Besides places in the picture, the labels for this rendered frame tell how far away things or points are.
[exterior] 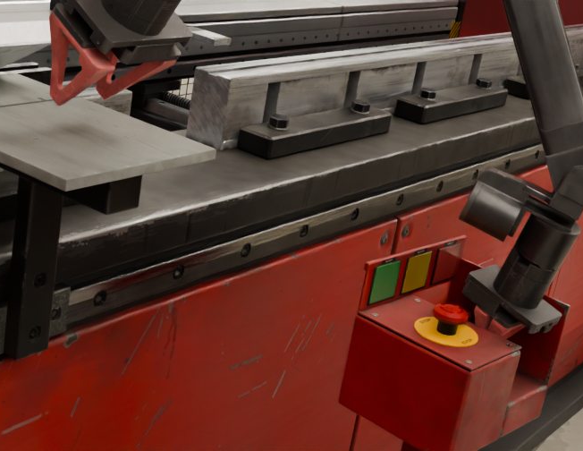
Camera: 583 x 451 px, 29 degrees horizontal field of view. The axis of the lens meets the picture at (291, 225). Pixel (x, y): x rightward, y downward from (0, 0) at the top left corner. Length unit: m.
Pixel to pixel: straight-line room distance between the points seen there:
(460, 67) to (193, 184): 0.78
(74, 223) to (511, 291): 0.49
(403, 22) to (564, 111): 1.06
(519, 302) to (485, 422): 0.14
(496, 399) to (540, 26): 0.41
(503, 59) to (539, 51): 0.86
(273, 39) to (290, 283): 0.59
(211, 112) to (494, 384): 0.49
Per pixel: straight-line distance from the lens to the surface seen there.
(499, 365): 1.25
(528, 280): 1.28
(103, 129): 1.01
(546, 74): 1.25
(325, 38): 2.04
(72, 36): 0.92
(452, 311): 1.25
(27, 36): 1.07
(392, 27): 2.24
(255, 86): 1.46
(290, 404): 1.57
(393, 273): 1.29
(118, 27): 0.91
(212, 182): 1.31
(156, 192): 1.25
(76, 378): 1.18
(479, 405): 1.25
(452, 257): 1.39
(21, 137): 0.96
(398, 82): 1.78
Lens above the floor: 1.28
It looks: 20 degrees down
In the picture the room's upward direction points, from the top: 10 degrees clockwise
